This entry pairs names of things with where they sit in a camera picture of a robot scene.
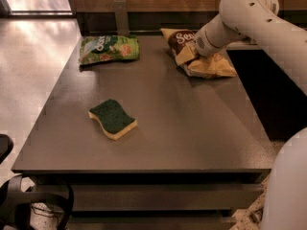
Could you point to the black office chair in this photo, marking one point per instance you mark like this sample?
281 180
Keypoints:
15 205

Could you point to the grey metal bracket left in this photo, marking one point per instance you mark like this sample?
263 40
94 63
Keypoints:
121 17

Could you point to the brown and yellow chip bag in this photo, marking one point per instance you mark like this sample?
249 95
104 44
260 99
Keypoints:
181 42

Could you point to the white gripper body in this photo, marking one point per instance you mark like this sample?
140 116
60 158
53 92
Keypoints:
204 46

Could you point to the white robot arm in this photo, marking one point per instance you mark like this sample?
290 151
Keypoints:
285 206

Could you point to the green chip bag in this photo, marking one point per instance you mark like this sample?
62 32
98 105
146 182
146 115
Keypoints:
103 48

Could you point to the grey table drawer front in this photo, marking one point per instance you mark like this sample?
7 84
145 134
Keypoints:
164 197

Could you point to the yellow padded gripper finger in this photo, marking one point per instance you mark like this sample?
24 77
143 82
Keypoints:
187 54

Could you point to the green and yellow sponge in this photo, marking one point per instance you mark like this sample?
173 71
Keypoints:
113 119

